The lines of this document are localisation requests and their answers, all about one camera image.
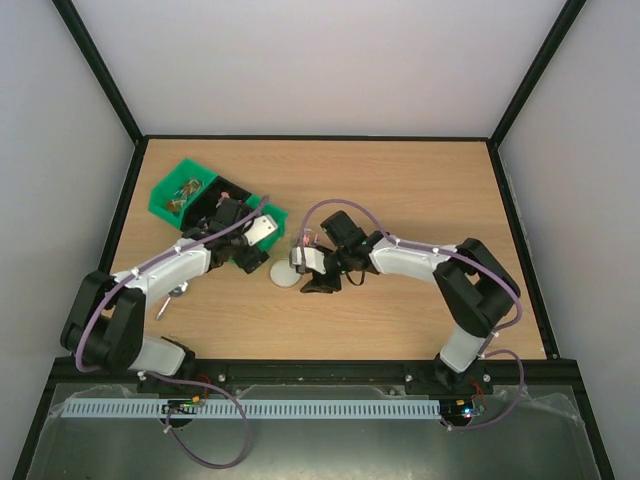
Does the white jar lid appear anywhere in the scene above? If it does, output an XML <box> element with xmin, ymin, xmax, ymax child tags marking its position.
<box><xmin>269</xmin><ymin>258</ymin><xmax>302</xmax><ymax>288</ymax></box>

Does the light blue cable duct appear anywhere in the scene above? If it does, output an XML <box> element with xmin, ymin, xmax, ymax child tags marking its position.
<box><xmin>61</xmin><ymin>398</ymin><xmax>441</xmax><ymax>420</ymax></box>

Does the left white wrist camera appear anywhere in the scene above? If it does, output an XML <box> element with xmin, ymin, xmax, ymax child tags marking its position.
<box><xmin>242</xmin><ymin>215</ymin><xmax>278</xmax><ymax>246</ymax></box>

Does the black aluminium frame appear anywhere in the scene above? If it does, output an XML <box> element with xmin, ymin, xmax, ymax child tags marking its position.
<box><xmin>12</xmin><ymin>1</ymin><xmax>615</xmax><ymax>479</ymax></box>

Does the black bin of lollipops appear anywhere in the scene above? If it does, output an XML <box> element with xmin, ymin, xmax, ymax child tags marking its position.
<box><xmin>180</xmin><ymin>175</ymin><xmax>251</xmax><ymax>232</ymax></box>

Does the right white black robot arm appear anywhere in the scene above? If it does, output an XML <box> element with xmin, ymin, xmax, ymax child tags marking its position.
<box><xmin>289</xmin><ymin>210</ymin><xmax>523</xmax><ymax>392</ymax></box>

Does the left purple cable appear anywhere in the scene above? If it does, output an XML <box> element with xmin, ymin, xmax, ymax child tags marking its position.
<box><xmin>74</xmin><ymin>194</ymin><xmax>274</xmax><ymax>469</ymax></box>

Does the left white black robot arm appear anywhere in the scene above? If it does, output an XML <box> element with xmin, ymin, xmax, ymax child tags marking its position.
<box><xmin>60</xmin><ymin>196</ymin><xmax>278</xmax><ymax>376</ymax></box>

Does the green bin of gummies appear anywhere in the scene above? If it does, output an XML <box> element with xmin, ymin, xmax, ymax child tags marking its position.
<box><xmin>230</xmin><ymin>196</ymin><xmax>287</xmax><ymax>274</ymax></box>

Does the clear glass jar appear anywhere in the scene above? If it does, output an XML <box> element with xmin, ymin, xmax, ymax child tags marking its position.
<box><xmin>293</xmin><ymin>228</ymin><xmax>321</xmax><ymax>248</ymax></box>

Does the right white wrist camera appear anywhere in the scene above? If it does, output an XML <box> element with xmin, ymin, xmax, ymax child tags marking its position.
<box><xmin>289</xmin><ymin>246</ymin><xmax>326</xmax><ymax>274</ymax></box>

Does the green bin of sticks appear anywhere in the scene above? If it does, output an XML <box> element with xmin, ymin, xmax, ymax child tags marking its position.
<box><xmin>148</xmin><ymin>158</ymin><xmax>218</xmax><ymax>230</ymax></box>

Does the metal front tray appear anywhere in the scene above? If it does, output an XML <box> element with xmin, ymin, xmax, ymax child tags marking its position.
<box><xmin>27</xmin><ymin>385</ymin><xmax>600</xmax><ymax>479</ymax></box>

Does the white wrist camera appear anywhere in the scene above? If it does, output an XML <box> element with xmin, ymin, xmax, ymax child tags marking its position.
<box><xmin>242</xmin><ymin>215</ymin><xmax>278</xmax><ymax>246</ymax></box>
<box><xmin>289</xmin><ymin>246</ymin><xmax>326</xmax><ymax>274</ymax></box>

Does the metal candy scoop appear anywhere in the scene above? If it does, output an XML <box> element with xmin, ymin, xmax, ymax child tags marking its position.
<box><xmin>155</xmin><ymin>281</ymin><xmax>189</xmax><ymax>321</ymax></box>

